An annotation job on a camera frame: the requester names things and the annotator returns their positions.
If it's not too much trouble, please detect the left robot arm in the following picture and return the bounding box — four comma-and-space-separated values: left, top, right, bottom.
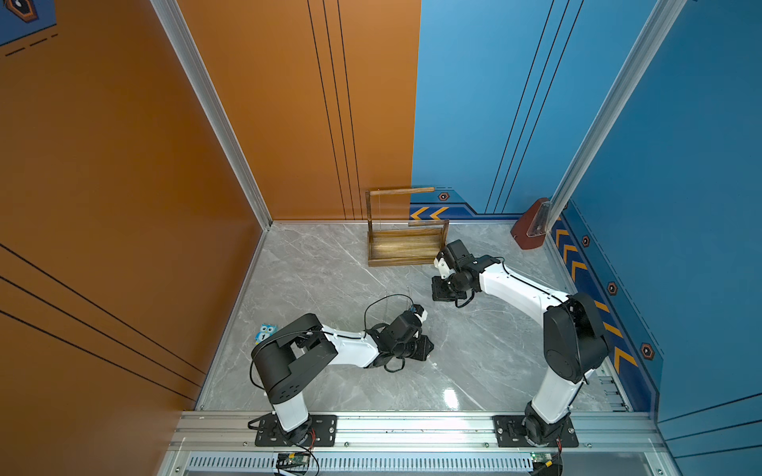
249, 303, 435, 445

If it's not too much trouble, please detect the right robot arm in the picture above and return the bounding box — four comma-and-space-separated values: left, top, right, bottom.
432, 240, 611, 446

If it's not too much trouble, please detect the wooden jewelry display stand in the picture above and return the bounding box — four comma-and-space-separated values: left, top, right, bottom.
365, 186, 450, 267

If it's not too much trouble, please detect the red corner block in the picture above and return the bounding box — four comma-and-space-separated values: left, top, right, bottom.
511, 198, 552, 250

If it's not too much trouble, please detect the small blue owl toy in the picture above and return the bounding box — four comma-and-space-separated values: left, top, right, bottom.
255, 324, 279, 345

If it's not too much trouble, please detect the right green circuit board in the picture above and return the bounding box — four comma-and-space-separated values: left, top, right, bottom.
531, 452, 558, 466

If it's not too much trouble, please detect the green circuit board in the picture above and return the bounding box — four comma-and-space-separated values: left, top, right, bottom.
531, 452, 558, 466
276, 452, 311, 468

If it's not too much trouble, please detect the left green circuit board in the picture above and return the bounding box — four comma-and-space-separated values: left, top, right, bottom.
276, 452, 311, 468

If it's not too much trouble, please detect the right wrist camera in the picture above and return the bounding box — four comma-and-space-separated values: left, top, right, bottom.
434, 257, 454, 280

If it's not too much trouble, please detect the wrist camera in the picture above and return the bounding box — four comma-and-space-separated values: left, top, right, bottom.
434, 257, 454, 280
410, 303, 428, 323

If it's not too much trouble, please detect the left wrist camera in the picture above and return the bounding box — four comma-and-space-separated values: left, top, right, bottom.
410, 303, 428, 323

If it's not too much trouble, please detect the right aluminium corner post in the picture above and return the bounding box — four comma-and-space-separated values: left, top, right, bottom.
539, 0, 687, 234

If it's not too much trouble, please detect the aluminium corner post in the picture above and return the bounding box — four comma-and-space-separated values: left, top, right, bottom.
150, 0, 273, 231
539, 0, 687, 234

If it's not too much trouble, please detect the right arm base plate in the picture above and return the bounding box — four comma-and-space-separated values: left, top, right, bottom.
492, 415, 579, 449

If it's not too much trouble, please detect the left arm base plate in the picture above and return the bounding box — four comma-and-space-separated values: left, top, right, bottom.
247, 414, 339, 448

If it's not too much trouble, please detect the aluminium front rail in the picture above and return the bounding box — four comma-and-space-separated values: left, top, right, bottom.
169, 411, 667, 453

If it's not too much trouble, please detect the left aluminium corner post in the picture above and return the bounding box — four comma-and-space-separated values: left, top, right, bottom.
150, 0, 273, 231

